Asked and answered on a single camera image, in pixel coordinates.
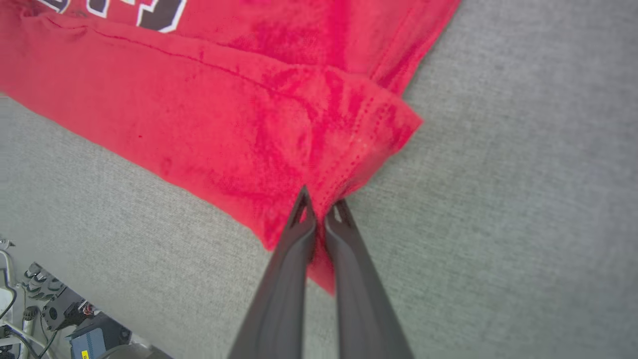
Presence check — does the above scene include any red and white basketball jersey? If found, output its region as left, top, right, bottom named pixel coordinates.
left=0, top=0, right=462, bottom=296

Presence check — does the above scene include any blue electronics box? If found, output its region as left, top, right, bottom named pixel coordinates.
left=69, top=313, right=133, bottom=359

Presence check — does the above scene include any black motor unit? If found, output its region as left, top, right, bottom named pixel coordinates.
left=42, top=288, right=95, bottom=331

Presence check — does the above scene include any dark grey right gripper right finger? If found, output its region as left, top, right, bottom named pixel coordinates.
left=323, top=198, right=415, bottom=359

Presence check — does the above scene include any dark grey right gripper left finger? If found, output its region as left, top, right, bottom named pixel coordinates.
left=227, top=185, right=318, bottom=359

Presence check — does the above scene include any grey fabric sofa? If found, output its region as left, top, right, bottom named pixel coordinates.
left=0, top=0, right=638, bottom=359

